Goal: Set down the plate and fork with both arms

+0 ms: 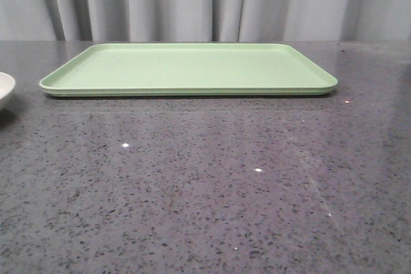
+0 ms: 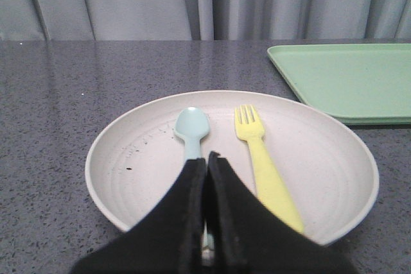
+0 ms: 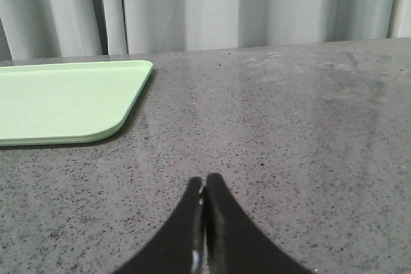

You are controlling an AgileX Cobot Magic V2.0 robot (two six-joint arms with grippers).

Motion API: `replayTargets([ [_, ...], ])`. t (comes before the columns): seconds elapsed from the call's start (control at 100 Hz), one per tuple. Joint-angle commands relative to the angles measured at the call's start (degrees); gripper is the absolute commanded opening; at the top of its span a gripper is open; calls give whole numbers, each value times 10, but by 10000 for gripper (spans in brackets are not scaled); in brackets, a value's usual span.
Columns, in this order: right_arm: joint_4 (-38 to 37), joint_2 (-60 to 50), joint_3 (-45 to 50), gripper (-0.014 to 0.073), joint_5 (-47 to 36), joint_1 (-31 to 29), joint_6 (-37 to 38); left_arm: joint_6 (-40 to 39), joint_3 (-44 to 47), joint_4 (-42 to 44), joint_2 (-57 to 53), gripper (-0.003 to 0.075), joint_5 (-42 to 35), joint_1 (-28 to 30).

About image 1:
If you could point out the grey pleated curtain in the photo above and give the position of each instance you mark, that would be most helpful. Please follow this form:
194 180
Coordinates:
205 20

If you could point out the light green plastic tray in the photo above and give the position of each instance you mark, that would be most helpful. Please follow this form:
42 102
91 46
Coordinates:
188 69

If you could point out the cream round plate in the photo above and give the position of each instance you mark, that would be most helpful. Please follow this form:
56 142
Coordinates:
7 85

